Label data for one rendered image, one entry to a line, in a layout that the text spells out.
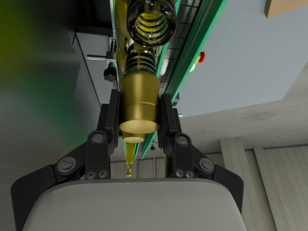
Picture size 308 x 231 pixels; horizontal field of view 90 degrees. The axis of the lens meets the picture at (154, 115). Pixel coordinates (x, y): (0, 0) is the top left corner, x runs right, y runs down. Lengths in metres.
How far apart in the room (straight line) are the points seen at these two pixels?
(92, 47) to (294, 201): 7.44
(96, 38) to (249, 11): 0.46
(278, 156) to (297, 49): 6.82
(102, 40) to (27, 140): 0.32
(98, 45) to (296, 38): 0.69
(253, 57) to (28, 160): 0.78
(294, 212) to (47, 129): 7.49
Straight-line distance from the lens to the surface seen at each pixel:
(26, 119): 0.22
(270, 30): 0.72
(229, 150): 5.16
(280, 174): 7.48
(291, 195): 7.52
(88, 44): 0.48
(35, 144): 0.24
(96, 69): 0.55
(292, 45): 0.83
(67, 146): 0.42
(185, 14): 0.42
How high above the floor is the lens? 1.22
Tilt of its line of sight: 24 degrees down
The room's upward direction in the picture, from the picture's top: 179 degrees clockwise
